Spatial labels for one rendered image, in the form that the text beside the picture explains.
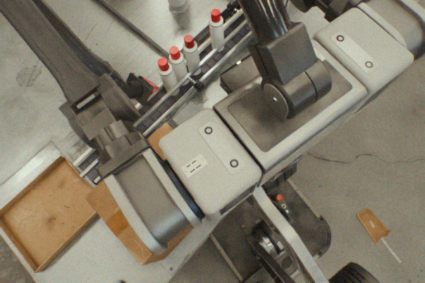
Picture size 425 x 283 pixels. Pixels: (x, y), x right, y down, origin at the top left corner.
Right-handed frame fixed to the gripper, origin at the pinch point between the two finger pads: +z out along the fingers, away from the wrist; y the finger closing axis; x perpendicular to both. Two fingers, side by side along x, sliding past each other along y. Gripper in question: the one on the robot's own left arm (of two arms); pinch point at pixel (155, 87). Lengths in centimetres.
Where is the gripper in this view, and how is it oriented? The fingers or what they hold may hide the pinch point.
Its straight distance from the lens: 110.0
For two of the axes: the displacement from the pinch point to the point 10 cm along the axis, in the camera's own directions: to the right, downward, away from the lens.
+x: -4.8, 7.6, 4.4
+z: 5.0, -1.8, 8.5
